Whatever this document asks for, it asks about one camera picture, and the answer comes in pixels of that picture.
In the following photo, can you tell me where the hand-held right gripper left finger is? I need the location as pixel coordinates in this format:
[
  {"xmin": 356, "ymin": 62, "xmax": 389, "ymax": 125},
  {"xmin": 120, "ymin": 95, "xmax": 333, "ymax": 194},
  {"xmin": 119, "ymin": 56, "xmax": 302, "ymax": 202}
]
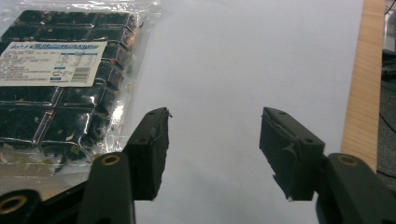
[{"xmin": 121, "ymin": 106, "xmax": 172, "ymax": 202}]

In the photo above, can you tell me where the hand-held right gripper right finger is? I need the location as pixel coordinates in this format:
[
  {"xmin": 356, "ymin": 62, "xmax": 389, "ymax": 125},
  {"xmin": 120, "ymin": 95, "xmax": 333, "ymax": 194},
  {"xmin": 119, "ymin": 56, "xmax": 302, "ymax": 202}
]
[{"xmin": 259, "ymin": 106, "xmax": 326, "ymax": 202}]

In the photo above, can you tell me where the clear packet of dark blocks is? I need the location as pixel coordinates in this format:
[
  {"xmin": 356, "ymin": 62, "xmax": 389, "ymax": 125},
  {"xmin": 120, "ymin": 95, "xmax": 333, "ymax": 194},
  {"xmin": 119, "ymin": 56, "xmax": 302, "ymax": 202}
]
[{"xmin": 0, "ymin": 0, "xmax": 163, "ymax": 196}]

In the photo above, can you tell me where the white paper sheet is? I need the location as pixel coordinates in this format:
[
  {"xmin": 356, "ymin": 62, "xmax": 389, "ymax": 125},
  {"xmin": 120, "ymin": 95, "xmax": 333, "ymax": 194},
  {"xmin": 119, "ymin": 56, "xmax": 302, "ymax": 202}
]
[{"xmin": 122, "ymin": 0, "xmax": 364, "ymax": 224}]

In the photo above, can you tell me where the grey metal box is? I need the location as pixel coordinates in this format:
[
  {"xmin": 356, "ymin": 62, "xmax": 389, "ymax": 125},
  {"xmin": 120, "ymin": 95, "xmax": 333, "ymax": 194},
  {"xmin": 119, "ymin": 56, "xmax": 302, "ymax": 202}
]
[{"xmin": 382, "ymin": 0, "xmax": 396, "ymax": 54}]

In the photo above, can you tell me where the black cable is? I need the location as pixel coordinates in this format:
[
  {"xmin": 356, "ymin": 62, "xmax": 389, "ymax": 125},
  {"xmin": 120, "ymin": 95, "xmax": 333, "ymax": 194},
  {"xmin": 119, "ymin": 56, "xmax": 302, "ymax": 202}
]
[{"xmin": 378, "ymin": 111, "xmax": 396, "ymax": 135}]

